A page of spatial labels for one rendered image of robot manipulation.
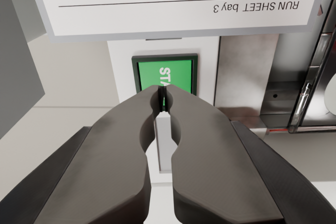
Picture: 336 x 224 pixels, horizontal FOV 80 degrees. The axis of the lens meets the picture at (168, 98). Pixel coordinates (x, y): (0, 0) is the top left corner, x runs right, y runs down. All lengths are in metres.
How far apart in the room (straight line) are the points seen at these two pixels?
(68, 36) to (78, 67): 1.16
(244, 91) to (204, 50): 0.14
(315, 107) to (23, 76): 0.42
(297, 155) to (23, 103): 0.41
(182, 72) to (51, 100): 1.40
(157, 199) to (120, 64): 0.20
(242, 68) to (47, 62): 1.24
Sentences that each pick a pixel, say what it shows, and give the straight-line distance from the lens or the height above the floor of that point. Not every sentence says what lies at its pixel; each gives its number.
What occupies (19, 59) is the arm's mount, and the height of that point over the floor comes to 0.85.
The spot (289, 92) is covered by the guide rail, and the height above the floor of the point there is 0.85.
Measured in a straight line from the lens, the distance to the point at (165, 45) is 0.17.
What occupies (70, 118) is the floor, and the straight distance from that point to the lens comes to 1.58.
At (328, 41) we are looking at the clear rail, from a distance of 0.29.
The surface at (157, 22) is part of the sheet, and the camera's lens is 0.17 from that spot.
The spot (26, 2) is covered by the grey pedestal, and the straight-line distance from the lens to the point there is 0.57.
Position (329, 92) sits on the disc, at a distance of 0.34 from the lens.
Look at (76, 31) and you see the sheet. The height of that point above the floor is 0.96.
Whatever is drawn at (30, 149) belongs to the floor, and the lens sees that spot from 1.96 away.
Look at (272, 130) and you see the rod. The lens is 0.34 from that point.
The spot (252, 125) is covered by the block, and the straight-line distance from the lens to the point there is 0.32.
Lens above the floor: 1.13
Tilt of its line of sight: 58 degrees down
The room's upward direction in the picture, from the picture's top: 180 degrees clockwise
